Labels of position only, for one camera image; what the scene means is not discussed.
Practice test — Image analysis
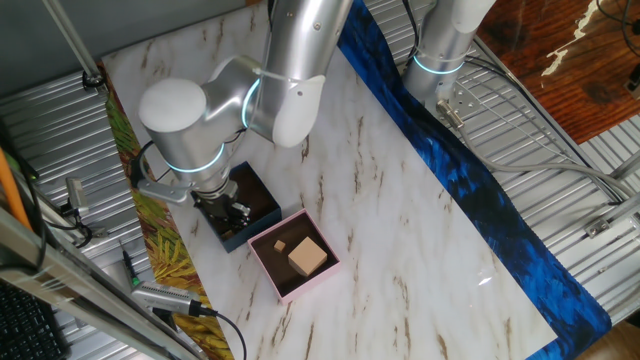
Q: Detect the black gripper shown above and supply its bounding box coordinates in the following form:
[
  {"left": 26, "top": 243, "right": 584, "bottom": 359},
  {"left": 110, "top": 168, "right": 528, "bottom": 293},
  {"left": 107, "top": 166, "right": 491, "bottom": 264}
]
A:
[{"left": 191, "top": 180, "right": 253, "bottom": 234}]

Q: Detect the dark blue cardboard box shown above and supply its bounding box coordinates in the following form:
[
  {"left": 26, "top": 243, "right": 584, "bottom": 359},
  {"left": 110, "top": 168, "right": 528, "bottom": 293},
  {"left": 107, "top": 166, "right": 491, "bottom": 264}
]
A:
[{"left": 198, "top": 160, "right": 284, "bottom": 254}]

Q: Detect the large wooden cube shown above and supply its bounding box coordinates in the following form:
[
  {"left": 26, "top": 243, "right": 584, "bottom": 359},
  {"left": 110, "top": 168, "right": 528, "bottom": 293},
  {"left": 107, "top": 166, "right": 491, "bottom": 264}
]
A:
[{"left": 286, "top": 235, "right": 329, "bottom": 278}]

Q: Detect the pink cardboard box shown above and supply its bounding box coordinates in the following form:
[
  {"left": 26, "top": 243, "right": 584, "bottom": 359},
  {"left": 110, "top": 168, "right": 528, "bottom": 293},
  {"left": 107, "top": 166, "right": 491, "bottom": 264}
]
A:
[{"left": 247, "top": 208, "right": 343, "bottom": 307}]

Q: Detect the yellow green painted cloth strip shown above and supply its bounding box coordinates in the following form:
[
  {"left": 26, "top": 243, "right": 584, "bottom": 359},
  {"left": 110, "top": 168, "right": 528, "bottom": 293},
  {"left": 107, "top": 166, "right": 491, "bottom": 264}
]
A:
[{"left": 98, "top": 62, "right": 236, "bottom": 360}]

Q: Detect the white marble pattern mat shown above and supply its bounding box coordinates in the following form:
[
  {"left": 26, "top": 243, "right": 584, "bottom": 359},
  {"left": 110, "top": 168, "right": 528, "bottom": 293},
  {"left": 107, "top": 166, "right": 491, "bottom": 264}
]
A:
[{"left": 101, "top": 0, "right": 559, "bottom": 360}]

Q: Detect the black rod base knob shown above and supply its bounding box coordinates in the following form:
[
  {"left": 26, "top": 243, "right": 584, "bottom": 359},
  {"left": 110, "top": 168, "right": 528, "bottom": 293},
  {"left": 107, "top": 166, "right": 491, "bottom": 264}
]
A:
[{"left": 81, "top": 70, "right": 107, "bottom": 93}]

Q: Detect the orange pole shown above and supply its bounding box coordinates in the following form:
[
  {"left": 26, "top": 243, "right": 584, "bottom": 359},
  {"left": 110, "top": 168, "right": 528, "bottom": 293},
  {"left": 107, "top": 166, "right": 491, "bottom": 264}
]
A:
[{"left": 0, "top": 146, "right": 34, "bottom": 232}]

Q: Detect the black keyboard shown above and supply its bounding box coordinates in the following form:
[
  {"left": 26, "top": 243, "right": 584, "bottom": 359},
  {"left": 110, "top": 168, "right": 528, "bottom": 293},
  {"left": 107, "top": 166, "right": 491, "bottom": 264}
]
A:
[{"left": 0, "top": 278, "right": 70, "bottom": 360}]

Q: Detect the grey metal rod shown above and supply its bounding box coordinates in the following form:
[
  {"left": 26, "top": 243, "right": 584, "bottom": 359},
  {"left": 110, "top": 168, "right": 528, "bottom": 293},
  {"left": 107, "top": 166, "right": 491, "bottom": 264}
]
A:
[{"left": 42, "top": 0, "right": 104, "bottom": 81}]

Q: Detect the blue painted cloth strip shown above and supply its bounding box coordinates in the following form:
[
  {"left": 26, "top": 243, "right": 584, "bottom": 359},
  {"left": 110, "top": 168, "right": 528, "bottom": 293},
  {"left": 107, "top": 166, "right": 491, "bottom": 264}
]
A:
[{"left": 337, "top": 0, "right": 613, "bottom": 360}]

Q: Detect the brown wood pattern board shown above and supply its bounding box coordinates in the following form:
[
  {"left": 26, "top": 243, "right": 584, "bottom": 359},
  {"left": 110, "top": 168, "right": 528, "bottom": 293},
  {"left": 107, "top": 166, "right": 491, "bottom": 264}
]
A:
[{"left": 474, "top": 0, "right": 640, "bottom": 146}]

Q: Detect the small grey device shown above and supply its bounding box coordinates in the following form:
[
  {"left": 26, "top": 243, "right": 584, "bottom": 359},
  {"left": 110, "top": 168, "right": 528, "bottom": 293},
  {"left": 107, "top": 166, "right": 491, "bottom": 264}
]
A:
[{"left": 624, "top": 64, "right": 640, "bottom": 101}]

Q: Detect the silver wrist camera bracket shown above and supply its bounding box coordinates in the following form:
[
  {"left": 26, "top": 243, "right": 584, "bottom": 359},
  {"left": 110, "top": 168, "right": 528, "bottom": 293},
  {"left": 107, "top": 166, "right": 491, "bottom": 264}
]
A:
[{"left": 136, "top": 177, "right": 195, "bottom": 206}]

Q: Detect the black camera cable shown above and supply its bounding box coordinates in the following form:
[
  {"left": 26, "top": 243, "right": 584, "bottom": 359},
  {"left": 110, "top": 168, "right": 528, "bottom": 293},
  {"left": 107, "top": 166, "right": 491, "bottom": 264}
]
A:
[{"left": 197, "top": 303, "right": 249, "bottom": 360}]

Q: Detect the silver ribbed camera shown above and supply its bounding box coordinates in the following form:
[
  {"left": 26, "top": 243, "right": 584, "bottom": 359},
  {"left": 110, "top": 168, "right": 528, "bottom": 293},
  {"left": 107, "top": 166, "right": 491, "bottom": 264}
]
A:
[{"left": 130, "top": 280, "right": 202, "bottom": 317}]

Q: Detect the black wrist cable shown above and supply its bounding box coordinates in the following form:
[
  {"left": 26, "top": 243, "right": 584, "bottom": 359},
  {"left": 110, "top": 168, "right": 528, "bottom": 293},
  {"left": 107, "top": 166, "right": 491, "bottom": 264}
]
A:
[{"left": 134, "top": 139, "right": 174, "bottom": 184}]

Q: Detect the aluminium frame beam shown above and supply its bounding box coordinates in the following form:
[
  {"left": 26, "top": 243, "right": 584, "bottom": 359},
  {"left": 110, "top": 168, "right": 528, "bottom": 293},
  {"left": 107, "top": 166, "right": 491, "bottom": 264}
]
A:
[{"left": 0, "top": 205, "right": 204, "bottom": 360}]

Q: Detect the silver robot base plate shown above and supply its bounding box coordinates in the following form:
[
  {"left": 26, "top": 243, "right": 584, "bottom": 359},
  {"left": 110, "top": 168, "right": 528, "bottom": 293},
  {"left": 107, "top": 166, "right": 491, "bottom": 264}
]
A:
[{"left": 424, "top": 74, "right": 485, "bottom": 121}]

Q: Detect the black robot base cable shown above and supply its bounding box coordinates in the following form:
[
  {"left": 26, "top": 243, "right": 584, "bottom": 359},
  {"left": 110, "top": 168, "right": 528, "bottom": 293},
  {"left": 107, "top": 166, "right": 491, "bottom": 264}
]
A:
[{"left": 402, "top": 0, "right": 422, "bottom": 57}]

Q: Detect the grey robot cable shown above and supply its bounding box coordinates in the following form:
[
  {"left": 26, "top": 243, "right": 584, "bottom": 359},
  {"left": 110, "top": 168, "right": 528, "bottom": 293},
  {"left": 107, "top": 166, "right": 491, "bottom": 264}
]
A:
[{"left": 435, "top": 98, "right": 637, "bottom": 201}]

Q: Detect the aluminium rail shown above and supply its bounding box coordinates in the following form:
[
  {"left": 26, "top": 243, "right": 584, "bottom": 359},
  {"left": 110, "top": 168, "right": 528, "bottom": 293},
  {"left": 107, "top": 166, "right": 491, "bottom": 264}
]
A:
[
  {"left": 583, "top": 192, "right": 640, "bottom": 239},
  {"left": 607, "top": 148, "right": 640, "bottom": 182}
]

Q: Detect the thin black cable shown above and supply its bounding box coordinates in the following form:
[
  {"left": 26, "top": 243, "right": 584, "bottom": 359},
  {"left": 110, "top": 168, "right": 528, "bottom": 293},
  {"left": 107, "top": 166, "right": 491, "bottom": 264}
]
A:
[{"left": 594, "top": 0, "right": 640, "bottom": 57}]

